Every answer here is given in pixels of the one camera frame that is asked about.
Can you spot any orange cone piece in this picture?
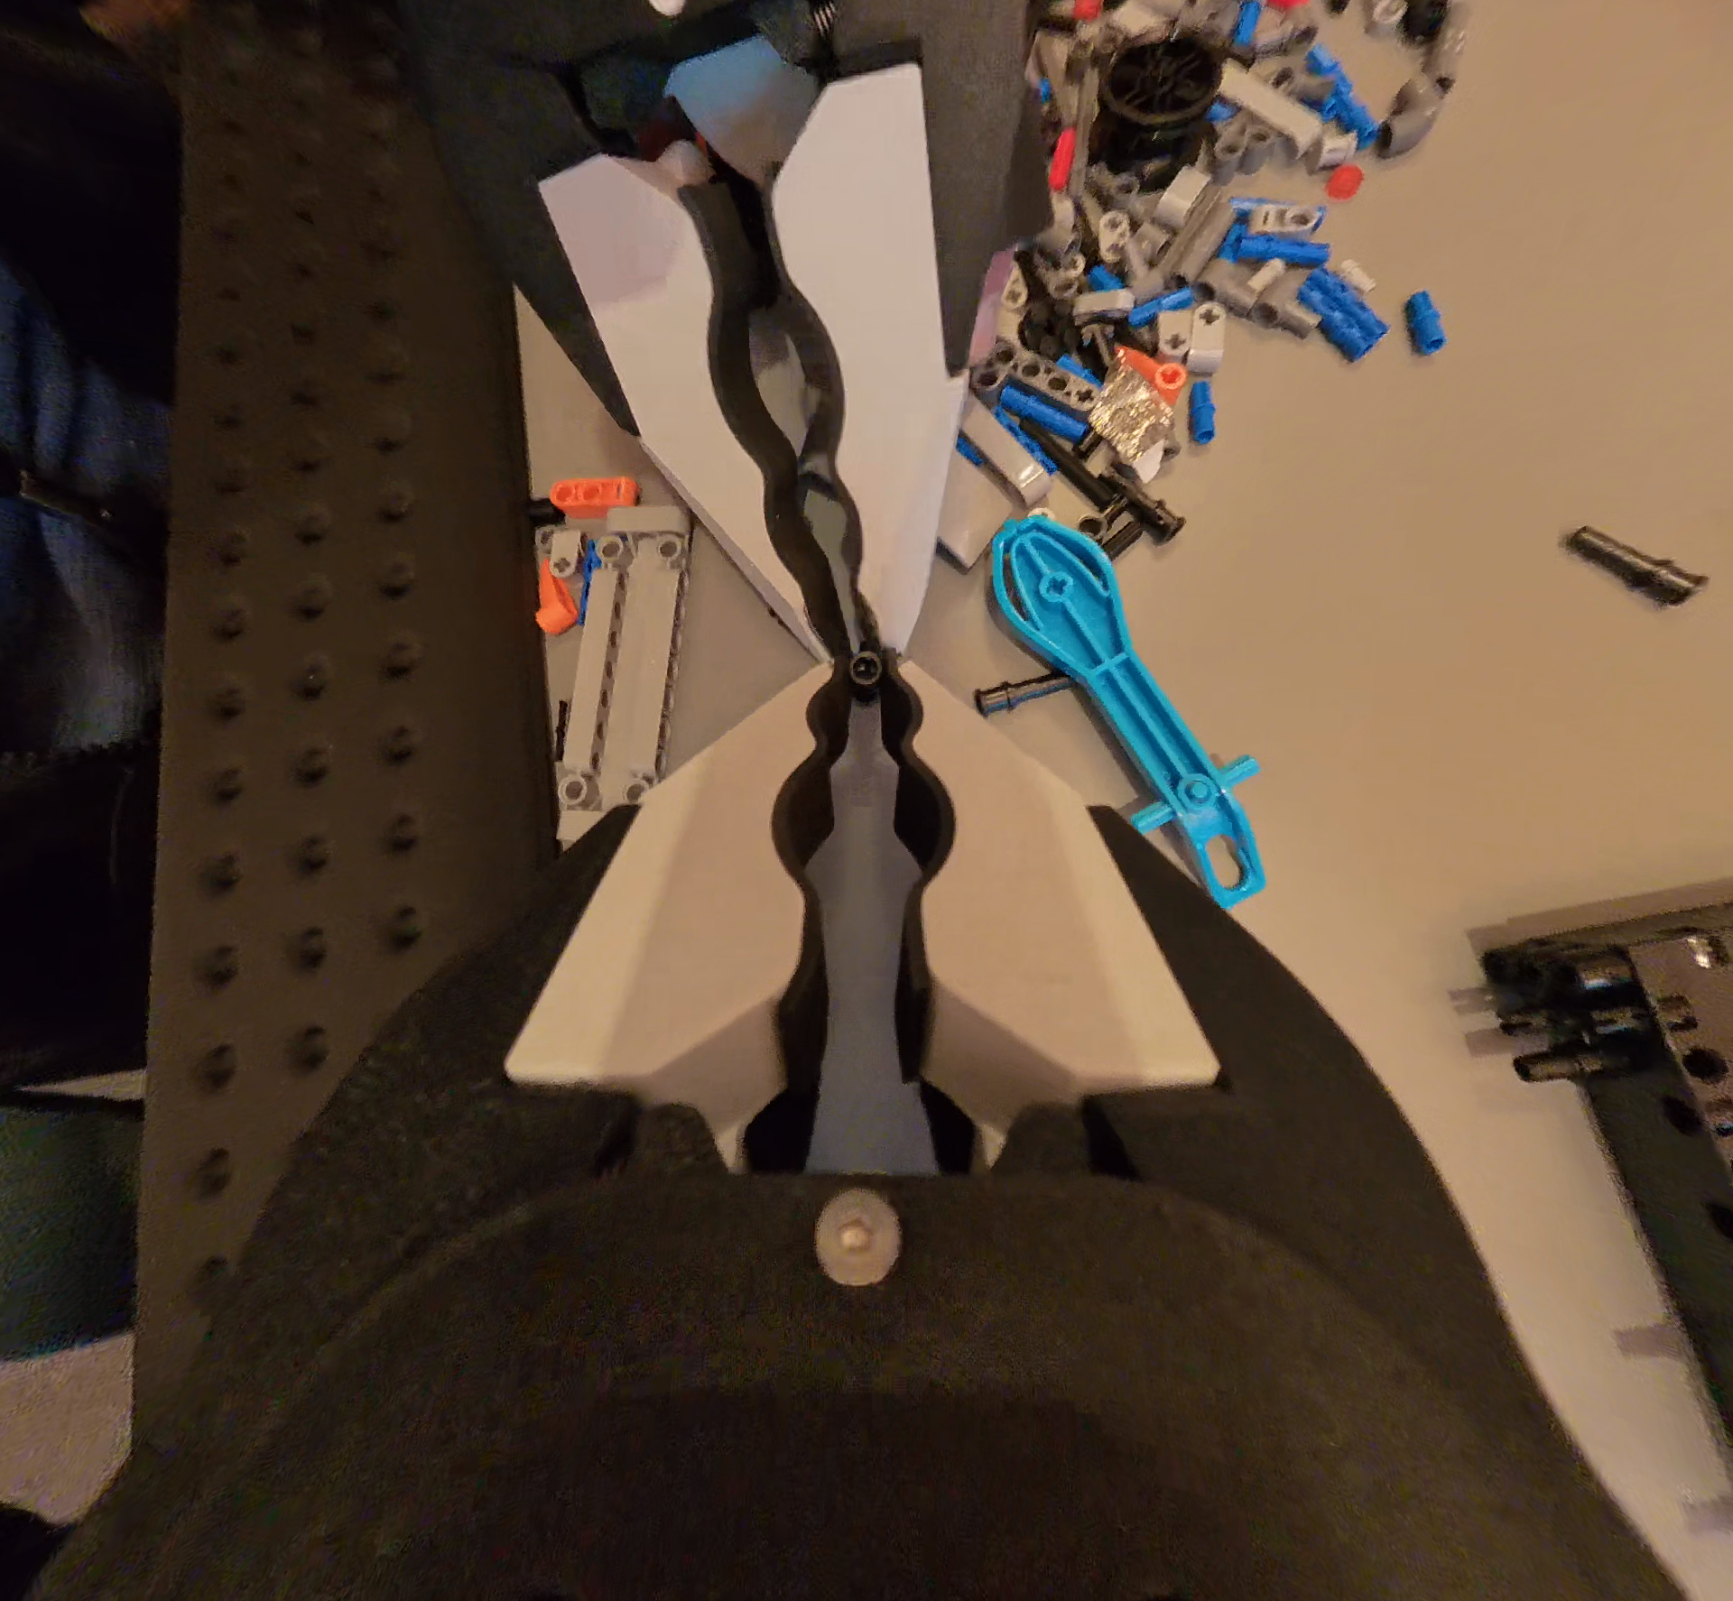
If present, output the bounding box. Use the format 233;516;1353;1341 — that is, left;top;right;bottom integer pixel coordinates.
532;533;587;638

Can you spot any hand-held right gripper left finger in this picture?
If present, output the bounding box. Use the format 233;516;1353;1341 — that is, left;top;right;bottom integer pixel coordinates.
504;655;864;1175

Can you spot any grey frame piece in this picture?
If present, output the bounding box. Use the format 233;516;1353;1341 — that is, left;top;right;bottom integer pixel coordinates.
550;511;696;815

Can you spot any cyan frame piece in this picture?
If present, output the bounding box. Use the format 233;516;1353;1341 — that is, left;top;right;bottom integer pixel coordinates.
984;513;1270;909

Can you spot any black perforated panel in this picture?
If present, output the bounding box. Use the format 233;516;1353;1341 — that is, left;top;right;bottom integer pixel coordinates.
137;0;563;1446

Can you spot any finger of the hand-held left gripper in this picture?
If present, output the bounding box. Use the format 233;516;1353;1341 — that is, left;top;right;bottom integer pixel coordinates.
537;134;853;671
664;37;976;655

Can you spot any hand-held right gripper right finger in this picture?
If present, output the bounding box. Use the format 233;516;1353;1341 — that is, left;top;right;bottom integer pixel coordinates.
873;655;1226;1175

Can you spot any black base plate assembly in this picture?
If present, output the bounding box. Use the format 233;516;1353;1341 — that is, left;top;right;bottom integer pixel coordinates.
1477;892;1733;1473

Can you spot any pile of building kit parts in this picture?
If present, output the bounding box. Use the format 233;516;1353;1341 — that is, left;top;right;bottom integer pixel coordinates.
949;0;1480;551

